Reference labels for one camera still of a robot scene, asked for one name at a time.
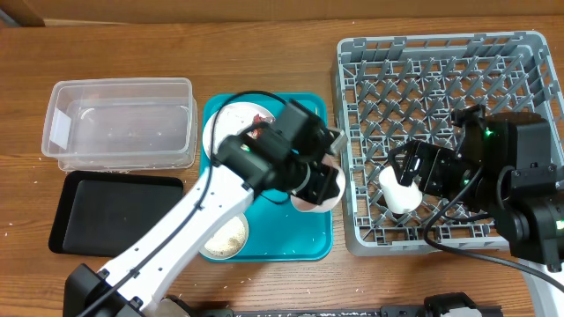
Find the pink bowl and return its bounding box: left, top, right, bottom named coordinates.
left=290, top=165, right=345, bottom=213

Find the white cup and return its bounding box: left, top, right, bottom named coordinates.
left=378, top=166, right=423, bottom=214

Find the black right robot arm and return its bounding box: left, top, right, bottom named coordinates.
left=388, top=106, right=563, bottom=272

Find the teal plastic tray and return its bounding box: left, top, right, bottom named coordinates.
left=199, top=92, right=333, bottom=262

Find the red snack wrapper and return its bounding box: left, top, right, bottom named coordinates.
left=253, top=114, right=269, bottom=135

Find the grey bowl with rice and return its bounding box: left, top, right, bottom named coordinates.
left=200, top=213, right=249, bottom=261

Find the black tray bin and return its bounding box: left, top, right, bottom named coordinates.
left=48, top=171, right=183, bottom=257

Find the grey dishwasher rack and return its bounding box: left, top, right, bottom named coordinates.
left=333, top=31, right=563, bottom=256

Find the clear plastic container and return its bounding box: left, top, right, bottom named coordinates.
left=41, top=77, right=198, bottom=172

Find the white round plate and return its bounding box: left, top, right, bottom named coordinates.
left=202, top=101, right=275, bottom=158

